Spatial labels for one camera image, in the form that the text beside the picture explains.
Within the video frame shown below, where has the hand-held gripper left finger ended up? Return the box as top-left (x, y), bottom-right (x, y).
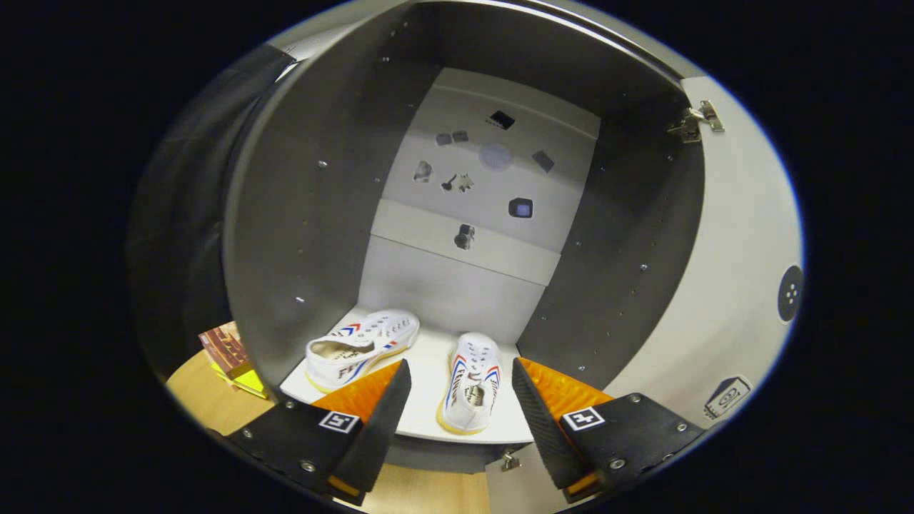
top-left (225, 358), bottom-right (413, 508)

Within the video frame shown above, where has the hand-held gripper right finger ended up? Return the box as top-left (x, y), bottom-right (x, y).
top-left (511, 357), bottom-right (709, 504)

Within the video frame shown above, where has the white canvas shoe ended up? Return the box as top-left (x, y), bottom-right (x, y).
top-left (305, 308), bottom-right (421, 394)
top-left (436, 332), bottom-right (501, 435)

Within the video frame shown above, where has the grey shoe cabinet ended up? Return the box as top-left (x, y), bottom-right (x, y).
top-left (221, 0), bottom-right (708, 475)

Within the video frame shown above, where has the yellow book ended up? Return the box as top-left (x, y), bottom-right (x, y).
top-left (211, 361), bottom-right (268, 399)

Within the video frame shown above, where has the brown book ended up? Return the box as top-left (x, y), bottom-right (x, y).
top-left (198, 321), bottom-right (251, 379)

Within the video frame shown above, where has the black backdrop cloth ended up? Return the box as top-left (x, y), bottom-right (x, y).
top-left (127, 44), bottom-right (297, 358)

